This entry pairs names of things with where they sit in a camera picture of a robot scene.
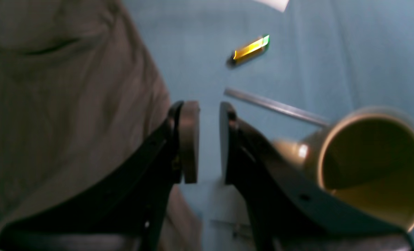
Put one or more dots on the dark grey T-shirt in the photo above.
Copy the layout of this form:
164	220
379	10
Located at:
79	94

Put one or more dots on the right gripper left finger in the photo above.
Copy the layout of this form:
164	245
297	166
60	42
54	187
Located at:
125	210

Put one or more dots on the thin metal rod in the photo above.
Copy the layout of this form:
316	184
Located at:
276	106

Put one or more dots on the beige ceramic mug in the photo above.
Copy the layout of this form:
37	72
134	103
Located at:
365	159

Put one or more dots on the white paper card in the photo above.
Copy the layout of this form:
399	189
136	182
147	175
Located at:
279	5

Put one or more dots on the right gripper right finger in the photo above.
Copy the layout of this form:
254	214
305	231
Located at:
288	212

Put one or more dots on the small brass battery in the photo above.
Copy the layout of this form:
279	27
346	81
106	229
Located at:
249	51

